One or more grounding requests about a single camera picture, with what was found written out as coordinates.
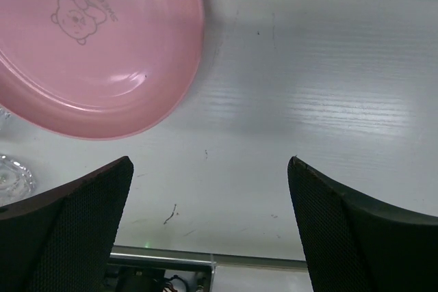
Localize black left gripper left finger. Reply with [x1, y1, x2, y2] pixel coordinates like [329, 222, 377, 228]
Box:
[1, 156, 133, 291]

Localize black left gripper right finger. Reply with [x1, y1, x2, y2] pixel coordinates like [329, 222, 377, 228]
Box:
[287, 157, 437, 291]

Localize pink plastic plate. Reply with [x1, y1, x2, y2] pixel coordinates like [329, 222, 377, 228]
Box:
[1, 0, 205, 140]

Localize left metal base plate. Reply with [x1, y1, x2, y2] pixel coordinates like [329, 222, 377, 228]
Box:
[99, 252, 215, 292]

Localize aluminium table edge rail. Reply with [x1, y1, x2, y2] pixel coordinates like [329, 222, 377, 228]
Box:
[110, 245, 307, 271]

